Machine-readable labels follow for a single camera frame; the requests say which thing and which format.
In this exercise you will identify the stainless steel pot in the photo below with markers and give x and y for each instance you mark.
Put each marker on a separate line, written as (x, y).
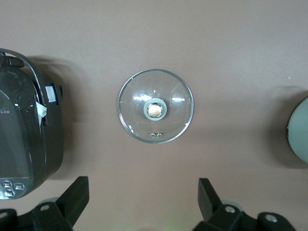
(299, 130)

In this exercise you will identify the white paper tag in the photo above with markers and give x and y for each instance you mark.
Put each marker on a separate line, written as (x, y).
(41, 110)

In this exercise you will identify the round glass pot lid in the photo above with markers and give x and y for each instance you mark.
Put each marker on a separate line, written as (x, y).
(156, 108)

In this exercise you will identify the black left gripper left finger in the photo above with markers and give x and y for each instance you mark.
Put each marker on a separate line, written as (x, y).
(72, 204)

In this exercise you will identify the brown table cover mat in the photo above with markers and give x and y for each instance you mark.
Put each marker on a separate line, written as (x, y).
(154, 36)

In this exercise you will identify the black rice cooker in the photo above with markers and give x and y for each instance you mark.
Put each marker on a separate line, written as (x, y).
(21, 134)

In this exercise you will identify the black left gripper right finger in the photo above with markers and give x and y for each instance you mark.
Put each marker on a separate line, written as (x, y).
(210, 207)

